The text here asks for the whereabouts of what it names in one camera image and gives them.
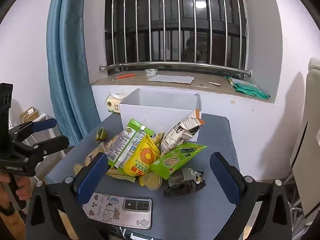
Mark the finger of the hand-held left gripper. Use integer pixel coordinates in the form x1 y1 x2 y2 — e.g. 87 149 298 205
8 118 58 143
12 135 70 166

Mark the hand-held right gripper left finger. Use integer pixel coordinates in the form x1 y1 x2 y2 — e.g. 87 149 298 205
25 152 110 240

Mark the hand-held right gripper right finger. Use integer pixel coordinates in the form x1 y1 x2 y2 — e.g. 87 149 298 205
209 151 293 240

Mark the dark grey snack packet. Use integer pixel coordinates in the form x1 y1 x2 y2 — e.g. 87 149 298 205
163 167 207 198

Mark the green white snack packet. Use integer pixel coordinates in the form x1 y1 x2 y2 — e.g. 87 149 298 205
105 118 156 168

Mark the bright green snack packet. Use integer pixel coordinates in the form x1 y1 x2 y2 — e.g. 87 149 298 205
149 142 208 180

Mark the tan jelly cup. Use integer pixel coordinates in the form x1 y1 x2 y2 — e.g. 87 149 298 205
138 173 163 190

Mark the black white snack packet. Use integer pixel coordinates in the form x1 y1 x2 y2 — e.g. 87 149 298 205
160 109 206 157

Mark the white cardboard box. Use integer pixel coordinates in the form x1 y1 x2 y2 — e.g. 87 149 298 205
119 88 202 143

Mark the person's left hand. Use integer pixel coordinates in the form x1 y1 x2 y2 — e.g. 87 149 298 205
0 173 32 211

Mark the white side table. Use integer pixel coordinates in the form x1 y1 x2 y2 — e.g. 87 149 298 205
15 112 63 151

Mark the small cardboard box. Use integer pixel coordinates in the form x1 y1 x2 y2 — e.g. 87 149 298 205
19 106 40 123

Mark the beige snack packet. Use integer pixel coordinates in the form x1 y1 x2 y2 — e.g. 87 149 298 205
84 140 120 167

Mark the pale yellow snack packet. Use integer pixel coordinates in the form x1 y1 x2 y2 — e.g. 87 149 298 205
106 167 137 184

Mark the phone with cartoon case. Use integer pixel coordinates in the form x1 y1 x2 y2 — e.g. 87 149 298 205
82 192 153 229

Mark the small green wrapped snack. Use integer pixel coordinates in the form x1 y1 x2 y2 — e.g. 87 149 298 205
95 127 108 144

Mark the blue curtain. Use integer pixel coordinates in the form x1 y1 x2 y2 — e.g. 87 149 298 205
46 0 101 153

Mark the yellow white tissue pack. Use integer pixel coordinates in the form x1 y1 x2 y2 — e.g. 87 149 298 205
104 93 127 114

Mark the orange pen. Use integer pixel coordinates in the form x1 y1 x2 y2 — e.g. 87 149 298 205
111 73 137 81

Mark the white green plastic pack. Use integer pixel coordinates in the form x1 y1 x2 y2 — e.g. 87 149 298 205
224 75 258 88

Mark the grey cardboard sheet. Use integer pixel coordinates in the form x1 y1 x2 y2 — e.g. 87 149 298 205
146 74 195 85

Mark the steel window guard rail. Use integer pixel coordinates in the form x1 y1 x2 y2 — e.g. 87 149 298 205
99 0 252 77

